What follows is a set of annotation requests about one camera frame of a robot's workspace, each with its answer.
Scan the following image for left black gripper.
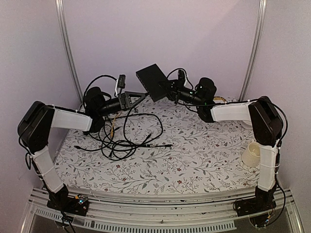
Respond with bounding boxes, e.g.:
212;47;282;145
98;91;146;117

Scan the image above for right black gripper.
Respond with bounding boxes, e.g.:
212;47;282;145
157;79;204;107

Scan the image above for black network switch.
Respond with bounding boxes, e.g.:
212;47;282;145
136;64;167;102

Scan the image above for black ethernet cable pulled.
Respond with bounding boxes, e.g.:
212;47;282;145
82;75;120;117

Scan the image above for black cable bundle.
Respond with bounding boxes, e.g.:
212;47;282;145
98;106;173;156

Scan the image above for yellow ethernet cable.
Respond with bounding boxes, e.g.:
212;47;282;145
109;113;121;137

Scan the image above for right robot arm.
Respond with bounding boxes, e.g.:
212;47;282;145
161;77;286;212

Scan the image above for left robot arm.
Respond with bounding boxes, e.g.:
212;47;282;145
17;87;147;211

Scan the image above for woven bamboo tray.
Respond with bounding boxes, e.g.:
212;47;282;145
213;96;226;102

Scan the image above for floral table mat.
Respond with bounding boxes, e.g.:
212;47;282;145
55;98;260;195

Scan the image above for cream ribbed cup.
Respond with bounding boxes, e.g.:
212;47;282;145
241;142;260;167

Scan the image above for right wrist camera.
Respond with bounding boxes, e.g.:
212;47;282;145
177;69;186;85

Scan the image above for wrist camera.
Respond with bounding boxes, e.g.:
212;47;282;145
177;69;186;85
115;74;126;96

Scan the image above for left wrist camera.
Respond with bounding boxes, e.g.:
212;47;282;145
115;74;126;96

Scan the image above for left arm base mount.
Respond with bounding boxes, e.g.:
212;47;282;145
47;191;89;216

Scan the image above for right aluminium frame post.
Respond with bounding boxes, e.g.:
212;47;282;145
239;0;267;100

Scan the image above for aluminium frame post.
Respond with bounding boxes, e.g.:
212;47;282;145
55;0;83;103
239;0;267;100

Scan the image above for left aluminium frame post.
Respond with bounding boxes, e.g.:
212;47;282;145
55;0;83;103

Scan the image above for front aluminium rail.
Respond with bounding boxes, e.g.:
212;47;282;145
21;186;304;231

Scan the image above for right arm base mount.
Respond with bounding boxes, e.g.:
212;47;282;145
233;192;276;216

